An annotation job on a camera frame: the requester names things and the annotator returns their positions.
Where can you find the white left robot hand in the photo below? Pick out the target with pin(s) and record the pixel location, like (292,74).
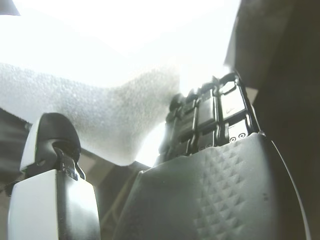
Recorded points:
(212,195)

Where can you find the white styrofoam block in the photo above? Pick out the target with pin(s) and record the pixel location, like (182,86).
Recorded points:
(87,107)

